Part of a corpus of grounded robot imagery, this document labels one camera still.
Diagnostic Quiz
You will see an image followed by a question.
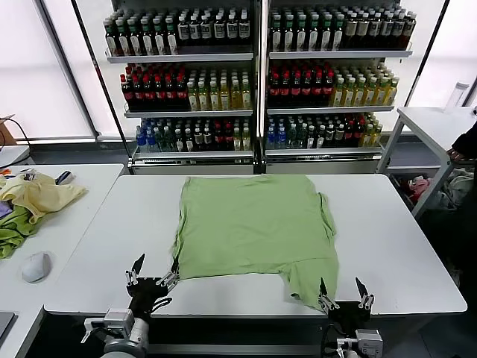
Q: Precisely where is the black storage bin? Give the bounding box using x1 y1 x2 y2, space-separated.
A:
389 172 461 221

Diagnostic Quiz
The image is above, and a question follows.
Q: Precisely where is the lime green garment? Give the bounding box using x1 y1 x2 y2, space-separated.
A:
0 207 40 260

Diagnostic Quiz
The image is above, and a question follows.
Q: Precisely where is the dark bottle beige label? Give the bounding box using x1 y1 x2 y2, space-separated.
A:
344 13 358 50
392 13 405 50
356 13 370 50
368 13 382 50
380 13 394 50
404 13 417 50

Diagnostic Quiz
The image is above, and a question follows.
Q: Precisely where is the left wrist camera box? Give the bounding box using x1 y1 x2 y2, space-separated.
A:
104 307 135 330

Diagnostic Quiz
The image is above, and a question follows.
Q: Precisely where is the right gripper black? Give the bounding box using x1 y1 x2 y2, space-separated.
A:
318 276 375 335

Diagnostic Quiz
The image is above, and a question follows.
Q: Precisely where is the pale crumpled garment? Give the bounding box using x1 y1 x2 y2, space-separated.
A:
441 174 471 209

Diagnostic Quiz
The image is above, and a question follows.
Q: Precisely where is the metal drinks shelf rack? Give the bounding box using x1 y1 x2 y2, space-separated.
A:
104 0 262 175
260 0 415 175

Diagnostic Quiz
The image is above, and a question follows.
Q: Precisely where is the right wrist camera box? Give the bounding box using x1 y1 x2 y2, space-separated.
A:
356 328 383 351

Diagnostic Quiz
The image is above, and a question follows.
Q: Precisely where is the white computer mouse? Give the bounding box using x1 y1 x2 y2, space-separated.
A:
21 251 52 284

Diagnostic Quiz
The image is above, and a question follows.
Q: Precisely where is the white metal-frame table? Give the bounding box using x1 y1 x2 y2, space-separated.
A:
376 106 477 221

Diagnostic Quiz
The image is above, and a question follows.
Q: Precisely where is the pale yellow garment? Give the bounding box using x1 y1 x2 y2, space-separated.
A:
0 173 89 224

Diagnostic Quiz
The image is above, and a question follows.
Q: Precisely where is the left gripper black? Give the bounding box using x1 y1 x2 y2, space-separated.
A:
124 253 180 322

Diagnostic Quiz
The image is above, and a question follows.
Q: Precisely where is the green polo shirt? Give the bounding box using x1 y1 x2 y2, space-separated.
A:
170 173 340 313

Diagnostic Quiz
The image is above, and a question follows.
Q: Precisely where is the cardboard box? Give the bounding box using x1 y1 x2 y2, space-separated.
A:
0 113 18 145

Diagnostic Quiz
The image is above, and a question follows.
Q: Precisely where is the white rounded desk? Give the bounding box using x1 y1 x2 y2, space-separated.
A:
0 145 31 167

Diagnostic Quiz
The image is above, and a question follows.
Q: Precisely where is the green-cap dark tea bottle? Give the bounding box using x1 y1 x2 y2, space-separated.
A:
307 16 320 52
129 18 142 56
105 18 118 56
117 18 130 56
332 16 345 52
141 18 154 56
282 16 296 52
271 16 284 52
154 18 166 56
320 16 333 52
295 16 309 52
165 18 178 56

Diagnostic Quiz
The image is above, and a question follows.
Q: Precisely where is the person dark sleeve forearm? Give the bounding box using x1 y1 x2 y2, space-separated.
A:
452 122 477 162

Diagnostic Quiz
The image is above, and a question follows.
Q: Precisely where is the pink red cloth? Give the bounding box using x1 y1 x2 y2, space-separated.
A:
408 177 433 197

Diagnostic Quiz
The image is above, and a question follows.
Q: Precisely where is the white-cap black-label bottle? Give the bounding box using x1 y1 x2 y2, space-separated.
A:
225 13 239 48
189 13 201 48
212 13 226 48
200 13 213 48
238 13 251 48
177 13 190 48

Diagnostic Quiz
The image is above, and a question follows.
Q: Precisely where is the red-cap cola bottle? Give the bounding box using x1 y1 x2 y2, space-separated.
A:
269 72 281 108
312 72 324 108
121 73 133 110
323 72 335 108
301 72 313 108
154 73 165 110
132 73 144 110
142 73 154 110
291 72 303 108
165 73 177 110
279 72 291 108
176 73 188 110

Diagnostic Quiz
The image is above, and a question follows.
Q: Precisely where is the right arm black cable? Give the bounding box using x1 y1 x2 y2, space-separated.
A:
320 323 353 358

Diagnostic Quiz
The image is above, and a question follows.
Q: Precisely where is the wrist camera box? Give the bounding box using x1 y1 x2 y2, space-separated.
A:
356 328 383 351
104 307 135 330

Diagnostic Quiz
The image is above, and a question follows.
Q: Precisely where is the grey laptop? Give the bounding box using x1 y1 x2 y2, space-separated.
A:
0 311 18 339

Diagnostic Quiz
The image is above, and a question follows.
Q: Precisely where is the thin black cable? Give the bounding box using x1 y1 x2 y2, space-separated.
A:
0 115 31 145

